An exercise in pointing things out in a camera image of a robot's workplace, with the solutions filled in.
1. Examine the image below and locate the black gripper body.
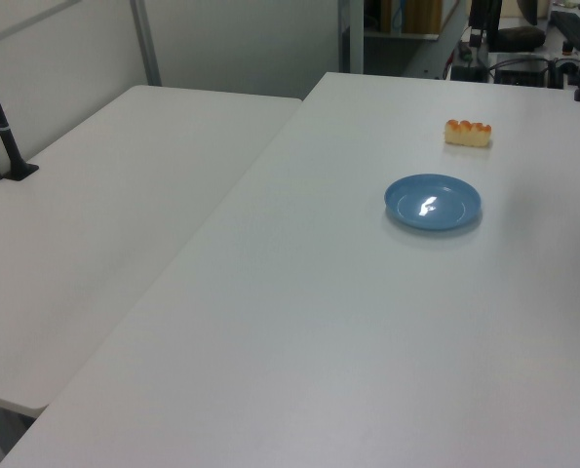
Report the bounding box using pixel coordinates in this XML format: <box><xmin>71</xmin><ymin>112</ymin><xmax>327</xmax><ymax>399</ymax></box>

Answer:
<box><xmin>468</xmin><ymin>0</ymin><xmax>503</xmax><ymax>30</ymax></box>

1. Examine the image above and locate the orange glazed bread loaf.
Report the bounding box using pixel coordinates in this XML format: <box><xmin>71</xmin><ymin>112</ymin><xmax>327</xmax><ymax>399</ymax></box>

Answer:
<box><xmin>444</xmin><ymin>118</ymin><xmax>494</xmax><ymax>149</ymax></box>

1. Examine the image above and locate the blue round plate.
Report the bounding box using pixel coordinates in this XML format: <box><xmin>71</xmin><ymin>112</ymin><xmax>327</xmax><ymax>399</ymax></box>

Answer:
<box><xmin>383</xmin><ymin>173</ymin><xmax>483</xmax><ymax>232</ymax></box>

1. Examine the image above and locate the dark brown bag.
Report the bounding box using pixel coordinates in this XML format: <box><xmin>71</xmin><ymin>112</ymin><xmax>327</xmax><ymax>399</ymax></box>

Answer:
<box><xmin>494</xmin><ymin>26</ymin><xmax>548</xmax><ymax>53</ymax></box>

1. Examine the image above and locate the black electronics box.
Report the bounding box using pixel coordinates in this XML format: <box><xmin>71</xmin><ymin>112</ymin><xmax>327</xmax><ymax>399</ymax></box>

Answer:
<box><xmin>492</xmin><ymin>53</ymin><xmax>550</xmax><ymax>88</ymax></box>

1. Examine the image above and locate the wooden cabinet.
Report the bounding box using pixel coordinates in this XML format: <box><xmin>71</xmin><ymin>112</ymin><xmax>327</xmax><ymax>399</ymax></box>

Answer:
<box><xmin>379</xmin><ymin>0</ymin><xmax>468</xmax><ymax>36</ymax></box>

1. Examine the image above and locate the black cylindrical device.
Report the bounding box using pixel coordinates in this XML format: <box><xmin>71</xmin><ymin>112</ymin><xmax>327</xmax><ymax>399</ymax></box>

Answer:
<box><xmin>548</xmin><ymin>57</ymin><xmax>580</xmax><ymax>90</ymax></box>

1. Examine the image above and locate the black keyboard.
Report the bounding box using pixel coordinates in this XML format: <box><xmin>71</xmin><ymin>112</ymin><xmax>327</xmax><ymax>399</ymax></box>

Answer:
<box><xmin>549</xmin><ymin>10</ymin><xmax>580</xmax><ymax>50</ymax></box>

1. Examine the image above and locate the grey metal rack upright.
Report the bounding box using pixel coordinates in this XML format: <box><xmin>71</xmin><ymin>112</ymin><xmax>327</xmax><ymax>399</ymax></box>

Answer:
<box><xmin>337</xmin><ymin>0</ymin><xmax>367</xmax><ymax>75</ymax></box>

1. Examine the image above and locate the white side table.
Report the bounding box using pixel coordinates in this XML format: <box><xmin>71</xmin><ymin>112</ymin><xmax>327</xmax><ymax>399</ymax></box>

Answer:
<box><xmin>0</xmin><ymin>84</ymin><xmax>304</xmax><ymax>468</ymax></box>

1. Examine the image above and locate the black device with red wires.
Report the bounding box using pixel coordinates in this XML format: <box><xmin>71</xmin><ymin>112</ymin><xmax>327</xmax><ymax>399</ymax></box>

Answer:
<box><xmin>450</xmin><ymin>39</ymin><xmax>489</xmax><ymax>82</ymax></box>

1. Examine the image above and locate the grey metal partition post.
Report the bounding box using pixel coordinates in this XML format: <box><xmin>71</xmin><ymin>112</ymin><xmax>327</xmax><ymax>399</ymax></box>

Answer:
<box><xmin>130</xmin><ymin>0</ymin><xmax>164</xmax><ymax>88</ymax></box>

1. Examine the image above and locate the black camera stand pole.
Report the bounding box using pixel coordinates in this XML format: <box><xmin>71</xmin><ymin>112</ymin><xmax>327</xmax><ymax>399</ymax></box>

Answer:
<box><xmin>0</xmin><ymin>38</ymin><xmax>41</xmax><ymax>183</ymax></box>

